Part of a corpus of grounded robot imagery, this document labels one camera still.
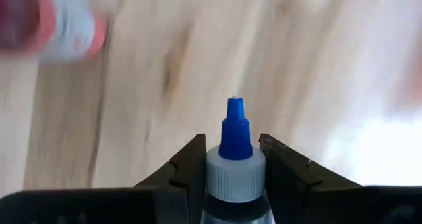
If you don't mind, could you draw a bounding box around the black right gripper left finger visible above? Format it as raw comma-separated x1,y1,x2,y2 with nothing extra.
135,133,208,224

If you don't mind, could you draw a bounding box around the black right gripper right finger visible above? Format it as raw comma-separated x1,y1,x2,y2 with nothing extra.
258,132,362,224

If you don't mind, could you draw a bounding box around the large blue food coloring bottle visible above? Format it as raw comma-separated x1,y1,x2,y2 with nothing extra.
200,94,276,224

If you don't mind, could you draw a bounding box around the large red food coloring bottle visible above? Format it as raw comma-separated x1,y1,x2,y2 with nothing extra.
0,0,109,64

